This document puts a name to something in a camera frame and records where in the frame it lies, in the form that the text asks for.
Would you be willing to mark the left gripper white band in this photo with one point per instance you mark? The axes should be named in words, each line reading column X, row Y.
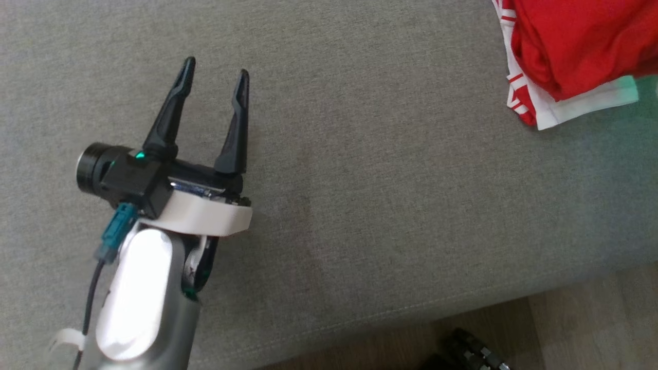
column 205, row 216

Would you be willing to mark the red basketball jersey white trim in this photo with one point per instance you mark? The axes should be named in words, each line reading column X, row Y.
column 576, row 46

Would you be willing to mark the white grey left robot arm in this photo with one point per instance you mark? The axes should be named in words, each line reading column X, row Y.
column 139, row 288

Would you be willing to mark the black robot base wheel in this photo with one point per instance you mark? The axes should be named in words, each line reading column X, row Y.
column 468, row 352

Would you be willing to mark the grey fabric ottoman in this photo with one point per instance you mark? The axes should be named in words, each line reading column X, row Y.
column 385, row 205

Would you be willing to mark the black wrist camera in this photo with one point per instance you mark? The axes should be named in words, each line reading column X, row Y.
column 123, row 177

